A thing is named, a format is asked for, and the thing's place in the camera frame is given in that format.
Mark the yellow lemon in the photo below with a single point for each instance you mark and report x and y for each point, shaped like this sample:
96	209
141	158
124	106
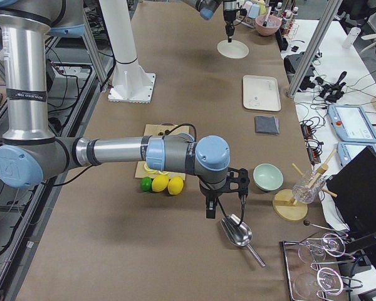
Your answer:
176	185
160	183

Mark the yellow lemon middle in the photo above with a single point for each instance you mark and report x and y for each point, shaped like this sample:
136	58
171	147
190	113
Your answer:
160	183

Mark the round wooden stand base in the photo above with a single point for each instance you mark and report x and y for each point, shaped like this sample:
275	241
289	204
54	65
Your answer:
287	207

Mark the pink mixing bowl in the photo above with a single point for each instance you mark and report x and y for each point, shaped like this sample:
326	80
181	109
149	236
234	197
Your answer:
273	24

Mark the cream rectangular tray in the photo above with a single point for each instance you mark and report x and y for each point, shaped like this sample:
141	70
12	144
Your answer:
261	93

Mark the green lime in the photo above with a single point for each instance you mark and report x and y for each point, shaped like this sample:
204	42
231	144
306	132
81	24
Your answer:
146	184

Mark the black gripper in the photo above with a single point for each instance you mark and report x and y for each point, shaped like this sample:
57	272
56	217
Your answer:
229	14
208	195

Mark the wire glass rack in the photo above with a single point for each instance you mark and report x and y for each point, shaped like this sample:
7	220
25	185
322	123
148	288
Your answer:
311	271

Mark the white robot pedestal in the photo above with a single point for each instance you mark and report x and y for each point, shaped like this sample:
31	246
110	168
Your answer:
130	82

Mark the teach pendant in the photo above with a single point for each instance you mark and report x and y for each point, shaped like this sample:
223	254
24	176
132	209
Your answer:
348	150
351	124

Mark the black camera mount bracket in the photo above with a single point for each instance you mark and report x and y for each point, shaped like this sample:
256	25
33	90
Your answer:
237	181

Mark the wooden cutting board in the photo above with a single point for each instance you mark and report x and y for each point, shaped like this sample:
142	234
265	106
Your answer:
142	170

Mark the aluminium frame post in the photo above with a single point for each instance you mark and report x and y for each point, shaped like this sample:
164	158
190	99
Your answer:
316	39

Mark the clear cut glass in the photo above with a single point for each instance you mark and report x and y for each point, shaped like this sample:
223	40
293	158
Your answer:
307	189

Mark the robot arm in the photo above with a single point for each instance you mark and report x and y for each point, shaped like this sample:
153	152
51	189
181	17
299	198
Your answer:
31	153
207	9

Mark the black monitor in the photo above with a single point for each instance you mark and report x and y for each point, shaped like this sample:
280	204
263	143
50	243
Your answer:
355	186

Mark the folded grey cloth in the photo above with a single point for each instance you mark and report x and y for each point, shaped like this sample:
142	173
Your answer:
266	124

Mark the teach pendant lower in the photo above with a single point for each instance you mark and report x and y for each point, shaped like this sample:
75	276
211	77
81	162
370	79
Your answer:
348	150

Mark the yellow lemon right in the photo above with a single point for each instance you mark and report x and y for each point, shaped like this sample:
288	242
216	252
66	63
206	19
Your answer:
176	185

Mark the teach pendant upper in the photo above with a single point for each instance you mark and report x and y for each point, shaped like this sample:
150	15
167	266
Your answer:
351	124

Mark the steel scoop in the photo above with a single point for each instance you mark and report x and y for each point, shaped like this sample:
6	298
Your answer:
240	234

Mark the mint green bowl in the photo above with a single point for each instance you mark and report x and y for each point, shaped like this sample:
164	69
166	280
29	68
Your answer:
267	177

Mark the round cream plate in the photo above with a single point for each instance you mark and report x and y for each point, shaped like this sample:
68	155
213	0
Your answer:
234	49

